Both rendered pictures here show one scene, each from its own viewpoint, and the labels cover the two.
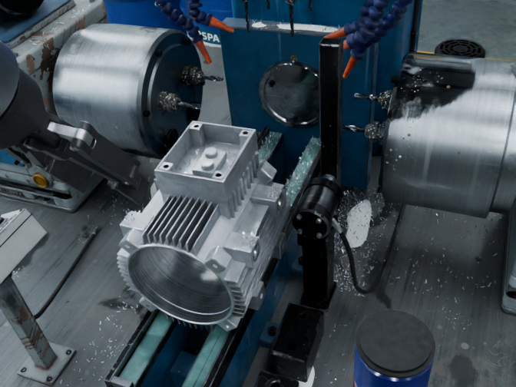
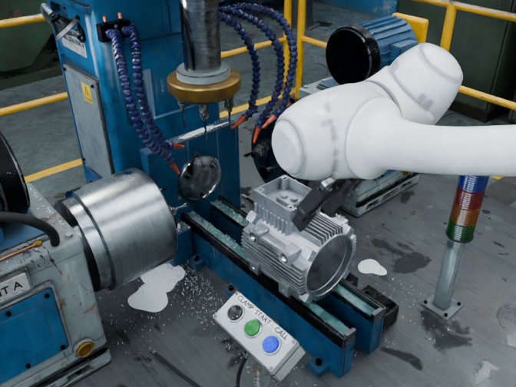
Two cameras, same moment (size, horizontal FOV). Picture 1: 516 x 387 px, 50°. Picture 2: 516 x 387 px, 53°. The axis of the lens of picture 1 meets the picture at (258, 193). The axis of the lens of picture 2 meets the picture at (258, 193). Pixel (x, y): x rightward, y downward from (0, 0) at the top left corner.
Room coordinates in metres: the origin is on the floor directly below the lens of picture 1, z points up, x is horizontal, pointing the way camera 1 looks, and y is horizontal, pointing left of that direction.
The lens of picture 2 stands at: (0.27, 0.99, 1.78)
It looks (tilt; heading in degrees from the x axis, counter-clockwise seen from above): 33 degrees down; 295
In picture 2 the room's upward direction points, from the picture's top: 1 degrees counter-clockwise
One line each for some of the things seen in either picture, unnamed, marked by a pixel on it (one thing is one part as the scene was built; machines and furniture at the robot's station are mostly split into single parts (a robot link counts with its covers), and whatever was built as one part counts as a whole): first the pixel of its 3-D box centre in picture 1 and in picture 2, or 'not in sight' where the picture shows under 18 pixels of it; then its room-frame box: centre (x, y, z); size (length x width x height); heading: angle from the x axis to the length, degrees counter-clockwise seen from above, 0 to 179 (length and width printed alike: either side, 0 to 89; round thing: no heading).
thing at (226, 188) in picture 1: (210, 169); (286, 205); (0.62, 0.06, 1.11); 0.12 x 0.11 x 0.07; 156
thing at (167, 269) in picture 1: (208, 236); (298, 245); (0.58, 0.08, 1.02); 0.20 x 0.19 x 0.19; 156
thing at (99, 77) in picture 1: (112, 87); (97, 237); (1.01, 0.27, 1.04); 0.37 x 0.25 x 0.25; 65
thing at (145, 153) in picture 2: (304, 98); (189, 183); (1.00, -0.12, 0.97); 0.30 x 0.11 x 0.34; 65
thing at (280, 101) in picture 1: (293, 96); (200, 179); (0.94, -0.09, 1.02); 0.15 x 0.02 x 0.15; 65
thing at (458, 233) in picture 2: not in sight; (461, 226); (0.24, -0.09, 1.05); 0.06 x 0.06 x 0.04
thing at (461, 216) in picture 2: not in sight; (464, 210); (0.24, -0.09, 1.10); 0.06 x 0.06 x 0.04
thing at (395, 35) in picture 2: not in sight; (382, 88); (0.56, -0.61, 1.16); 0.33 x 0.26 x 0.42; 65
